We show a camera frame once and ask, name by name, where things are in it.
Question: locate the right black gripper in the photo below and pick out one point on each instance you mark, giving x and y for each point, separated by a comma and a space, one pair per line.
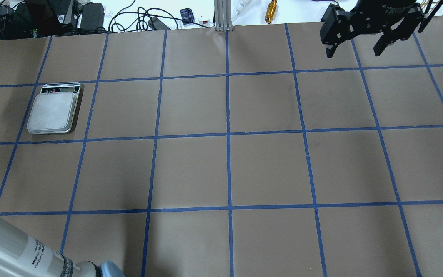
395, 6

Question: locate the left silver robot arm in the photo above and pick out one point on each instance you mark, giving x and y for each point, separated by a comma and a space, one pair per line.
21, 255

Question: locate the brass cylindrical fitting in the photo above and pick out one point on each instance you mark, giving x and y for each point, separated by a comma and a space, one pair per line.
270, 12

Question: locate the small blue box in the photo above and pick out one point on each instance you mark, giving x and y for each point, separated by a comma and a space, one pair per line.
187, 16

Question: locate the black power brick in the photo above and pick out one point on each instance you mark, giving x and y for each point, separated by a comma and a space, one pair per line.
92, 16

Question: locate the silver digital kitchen scale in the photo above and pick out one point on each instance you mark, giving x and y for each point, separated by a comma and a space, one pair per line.
54, 108

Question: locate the aluminium frame post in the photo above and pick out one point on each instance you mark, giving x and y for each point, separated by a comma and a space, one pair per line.
223, 15

